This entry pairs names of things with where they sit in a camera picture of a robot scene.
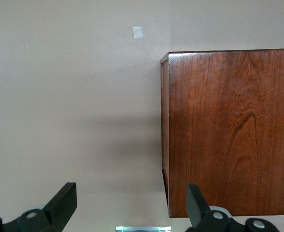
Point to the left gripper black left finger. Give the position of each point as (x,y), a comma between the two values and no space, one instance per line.
(60,205)

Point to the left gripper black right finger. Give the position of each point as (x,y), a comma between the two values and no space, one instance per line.
(197,207)

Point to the small grey tape patch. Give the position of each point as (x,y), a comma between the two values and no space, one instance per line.
(137,32)

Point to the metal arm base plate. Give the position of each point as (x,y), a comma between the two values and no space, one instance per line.
(142,229)

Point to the dark brown wooden cabinet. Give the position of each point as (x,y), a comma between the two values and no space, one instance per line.
(229,133)

